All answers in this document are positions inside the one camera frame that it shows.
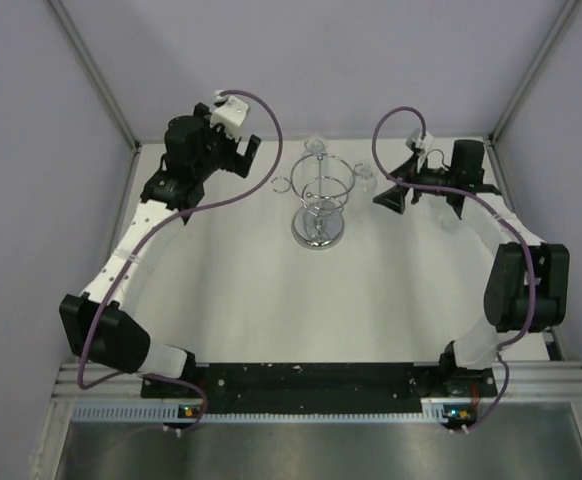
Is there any chrome wine glass rack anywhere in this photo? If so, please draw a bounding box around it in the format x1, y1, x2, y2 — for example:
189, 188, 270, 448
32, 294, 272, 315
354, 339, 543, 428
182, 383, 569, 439
271, 153, 355, 250

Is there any clear ribbed wine glass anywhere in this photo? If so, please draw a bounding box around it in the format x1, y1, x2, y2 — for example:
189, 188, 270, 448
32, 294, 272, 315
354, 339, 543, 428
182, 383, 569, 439
353, 162, 377, 193

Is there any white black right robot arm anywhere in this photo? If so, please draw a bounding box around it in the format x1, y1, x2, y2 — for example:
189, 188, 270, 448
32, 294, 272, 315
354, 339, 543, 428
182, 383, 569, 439
373, 133, 570, 396

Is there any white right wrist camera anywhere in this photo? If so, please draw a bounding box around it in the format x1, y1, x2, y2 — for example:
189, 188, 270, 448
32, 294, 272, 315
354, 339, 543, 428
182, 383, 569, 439
405, 129, 434, 169

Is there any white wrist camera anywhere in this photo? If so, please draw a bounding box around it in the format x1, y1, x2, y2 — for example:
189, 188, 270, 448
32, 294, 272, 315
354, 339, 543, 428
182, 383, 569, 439
405, 129, 434, 169
210, 90, 250, 142

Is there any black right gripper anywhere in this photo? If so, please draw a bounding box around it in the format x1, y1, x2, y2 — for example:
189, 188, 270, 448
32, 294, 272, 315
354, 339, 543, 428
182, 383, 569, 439
372, 153, 456, 215

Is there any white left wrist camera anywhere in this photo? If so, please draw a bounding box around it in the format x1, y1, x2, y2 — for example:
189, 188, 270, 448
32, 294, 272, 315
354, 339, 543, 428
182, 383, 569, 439
210, 90, 250, 142

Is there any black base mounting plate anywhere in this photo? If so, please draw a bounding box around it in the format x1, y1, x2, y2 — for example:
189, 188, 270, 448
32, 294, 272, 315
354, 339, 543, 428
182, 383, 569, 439
140, 362, 500, 416

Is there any grey slotted cable duct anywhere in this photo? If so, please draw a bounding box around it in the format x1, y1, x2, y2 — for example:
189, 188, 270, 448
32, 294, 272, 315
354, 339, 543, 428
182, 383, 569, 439
73, 402, 475, 424

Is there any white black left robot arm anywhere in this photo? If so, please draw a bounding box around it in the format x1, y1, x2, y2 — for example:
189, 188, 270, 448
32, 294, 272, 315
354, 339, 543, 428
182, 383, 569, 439
77, 90, 283, 390

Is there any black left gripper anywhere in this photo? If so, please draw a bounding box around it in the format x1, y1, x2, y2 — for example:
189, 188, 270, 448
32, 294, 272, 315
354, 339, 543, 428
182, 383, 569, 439
192, 104, 259, 181

